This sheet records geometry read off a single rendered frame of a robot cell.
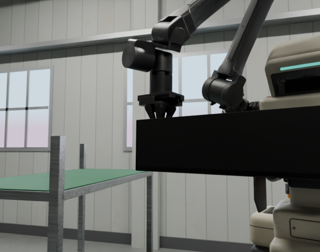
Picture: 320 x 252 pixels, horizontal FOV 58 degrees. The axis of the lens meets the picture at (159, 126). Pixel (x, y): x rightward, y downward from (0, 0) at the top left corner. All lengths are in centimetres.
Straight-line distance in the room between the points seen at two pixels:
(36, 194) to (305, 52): 82
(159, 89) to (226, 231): 270
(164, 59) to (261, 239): 81
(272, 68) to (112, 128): 280
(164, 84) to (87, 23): 334
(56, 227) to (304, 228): 67
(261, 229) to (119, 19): 311
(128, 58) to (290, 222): 63
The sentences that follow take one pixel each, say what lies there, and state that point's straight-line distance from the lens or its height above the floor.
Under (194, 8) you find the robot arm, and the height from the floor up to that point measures 140.
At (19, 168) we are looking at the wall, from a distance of 425.
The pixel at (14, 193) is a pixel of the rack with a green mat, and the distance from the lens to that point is 93.
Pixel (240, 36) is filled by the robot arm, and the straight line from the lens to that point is 93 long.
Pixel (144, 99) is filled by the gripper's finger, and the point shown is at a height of 118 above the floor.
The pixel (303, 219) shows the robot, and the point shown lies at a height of 87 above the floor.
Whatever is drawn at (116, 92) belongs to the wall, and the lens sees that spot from 355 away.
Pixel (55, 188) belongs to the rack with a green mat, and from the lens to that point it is 85.
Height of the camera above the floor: 106
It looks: 5 degrees up
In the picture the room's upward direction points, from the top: straight up
